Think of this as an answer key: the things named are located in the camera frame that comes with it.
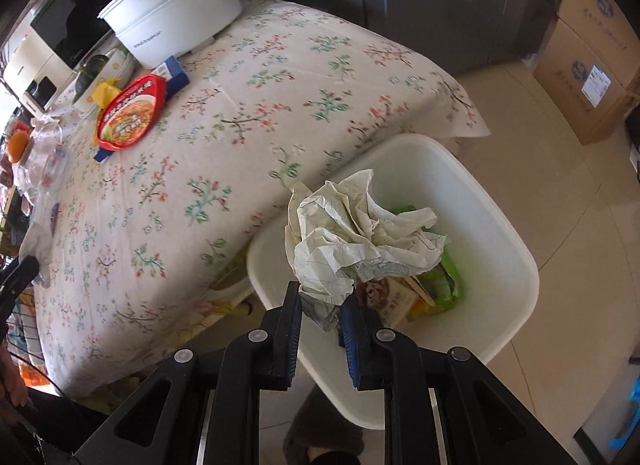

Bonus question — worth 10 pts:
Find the stack of white bowls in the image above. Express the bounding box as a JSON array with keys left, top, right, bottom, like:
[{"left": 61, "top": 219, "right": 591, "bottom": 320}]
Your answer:
[{"left": 71, "top": 47, "right": 137, "bottom": 114}]

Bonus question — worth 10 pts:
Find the white electric pot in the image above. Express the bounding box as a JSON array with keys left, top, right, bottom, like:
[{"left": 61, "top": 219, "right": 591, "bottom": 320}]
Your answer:
[{"left": 97, "top": 0, "right": 362, "bottom": 70}]

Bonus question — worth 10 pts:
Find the yellow wrapper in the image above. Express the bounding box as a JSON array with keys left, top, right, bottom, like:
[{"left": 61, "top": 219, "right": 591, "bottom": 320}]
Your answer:
[{"left": 92, "top": 80, "right": 122, "bottom": 109}]

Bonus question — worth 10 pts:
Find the person's dark trouser leg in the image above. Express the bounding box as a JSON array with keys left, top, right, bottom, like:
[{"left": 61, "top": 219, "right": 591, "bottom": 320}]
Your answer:
[{"left": 0, "top": 385, "right": 113, "bottom": 465}]

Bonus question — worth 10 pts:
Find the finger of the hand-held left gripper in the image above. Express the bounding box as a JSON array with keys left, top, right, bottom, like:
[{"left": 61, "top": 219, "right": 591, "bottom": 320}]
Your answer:
[{"left": 0, "top": 255, "right": 40, "bottom": 306}]

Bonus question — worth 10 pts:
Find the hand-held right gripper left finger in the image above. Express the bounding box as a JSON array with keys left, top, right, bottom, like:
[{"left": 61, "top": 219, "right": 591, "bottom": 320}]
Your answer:
[{"left": 74, "top": 281, "right": 304, "bottom": 465}]

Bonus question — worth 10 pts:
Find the brown snack packet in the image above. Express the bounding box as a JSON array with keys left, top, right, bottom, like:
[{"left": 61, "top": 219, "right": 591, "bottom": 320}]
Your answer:
[{"left": 356, "top": 276, "right": 437, "bottom": 327}]

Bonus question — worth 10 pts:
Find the person's left hand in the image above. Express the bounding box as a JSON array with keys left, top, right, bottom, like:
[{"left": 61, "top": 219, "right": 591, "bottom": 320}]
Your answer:
[{"left": 0, "top": 344, "right": 32, "bottom": 409}]

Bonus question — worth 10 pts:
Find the large paper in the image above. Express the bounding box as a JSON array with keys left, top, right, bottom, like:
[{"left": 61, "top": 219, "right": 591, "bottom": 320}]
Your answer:
[{"left": 284, "top": 169, "right": 447, "bottom": 332}]

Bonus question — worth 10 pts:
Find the blue flat box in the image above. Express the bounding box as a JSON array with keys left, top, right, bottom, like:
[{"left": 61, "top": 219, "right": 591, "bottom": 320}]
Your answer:
[{"left": 94, "top": 55, "right": 190, "bottom": 164}]

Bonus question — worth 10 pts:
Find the white trash bin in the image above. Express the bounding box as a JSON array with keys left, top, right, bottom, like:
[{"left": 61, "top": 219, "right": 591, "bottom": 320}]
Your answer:
[{"left": 246, "top": 133, "right": 540, "bottom": 431}]

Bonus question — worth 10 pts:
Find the black and white microwave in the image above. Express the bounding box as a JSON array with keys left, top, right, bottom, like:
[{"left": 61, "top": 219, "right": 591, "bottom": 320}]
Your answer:
[{"left": 29, "top": 0, "right": 166, "bottom": 72}]

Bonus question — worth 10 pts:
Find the dark green squash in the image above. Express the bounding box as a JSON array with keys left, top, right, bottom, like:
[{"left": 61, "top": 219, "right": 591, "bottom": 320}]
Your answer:
[{"left": 75, "top": 56, "right": 110, "bottom": 96}]

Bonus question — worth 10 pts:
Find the green snack bag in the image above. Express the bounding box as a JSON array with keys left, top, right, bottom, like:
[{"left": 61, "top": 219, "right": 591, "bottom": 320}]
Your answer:
[{"left": 390, "top": 205, "right": 464, "bottom": 307}]

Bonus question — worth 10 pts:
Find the large orange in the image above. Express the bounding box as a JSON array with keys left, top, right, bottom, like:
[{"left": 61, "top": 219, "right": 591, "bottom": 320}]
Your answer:
[{"left": 5, "top": 129, "right": 32, "bottom": 164}]

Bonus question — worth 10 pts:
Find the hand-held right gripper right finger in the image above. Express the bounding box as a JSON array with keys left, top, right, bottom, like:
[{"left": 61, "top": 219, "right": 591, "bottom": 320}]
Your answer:
[{"left": 337, "top": 294, "right": 572, "bottom": 465}]

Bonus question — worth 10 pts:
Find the white air fryer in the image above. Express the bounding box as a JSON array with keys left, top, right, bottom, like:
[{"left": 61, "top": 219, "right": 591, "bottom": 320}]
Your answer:
[{"left": 1, "top": 29, "right": 72, "bottom": 114}]

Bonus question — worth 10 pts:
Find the person's foot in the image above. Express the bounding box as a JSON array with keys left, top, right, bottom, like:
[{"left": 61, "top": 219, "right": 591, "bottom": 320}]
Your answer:
[{"left": 281, "top": 385, "right": 367, "bottom": 465}]

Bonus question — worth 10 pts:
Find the brown cardboard box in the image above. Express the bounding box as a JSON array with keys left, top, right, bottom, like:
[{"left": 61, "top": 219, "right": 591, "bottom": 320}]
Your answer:
[
  {"left": 554, "top": 0, "right": 640, "bottom": 96},
  {"left": 531, "top": 15, "right": 637, "bottom": 146}
]

